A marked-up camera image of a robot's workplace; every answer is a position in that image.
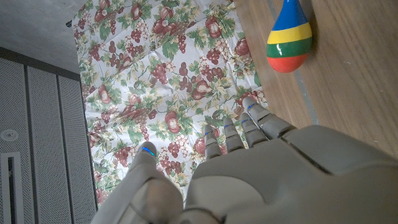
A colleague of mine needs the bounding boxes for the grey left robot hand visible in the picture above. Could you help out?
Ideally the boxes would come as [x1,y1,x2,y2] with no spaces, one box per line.
[90,96,398,224]

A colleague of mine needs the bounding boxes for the colourful striped wooden maraca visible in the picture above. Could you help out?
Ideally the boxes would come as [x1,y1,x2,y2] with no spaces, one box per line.
[266,0,313,74]

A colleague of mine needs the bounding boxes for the floral fruit print backdrop cloth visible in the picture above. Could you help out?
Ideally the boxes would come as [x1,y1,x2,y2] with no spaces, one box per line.
[72,0,270,206]

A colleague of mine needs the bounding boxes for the white ceiling air vent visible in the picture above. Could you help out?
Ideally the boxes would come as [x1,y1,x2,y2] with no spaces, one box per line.
[0,151,25,224]

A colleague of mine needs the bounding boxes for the round white ceiling fixture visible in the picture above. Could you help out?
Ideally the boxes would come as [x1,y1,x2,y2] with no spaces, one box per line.
[0,129,19,142]

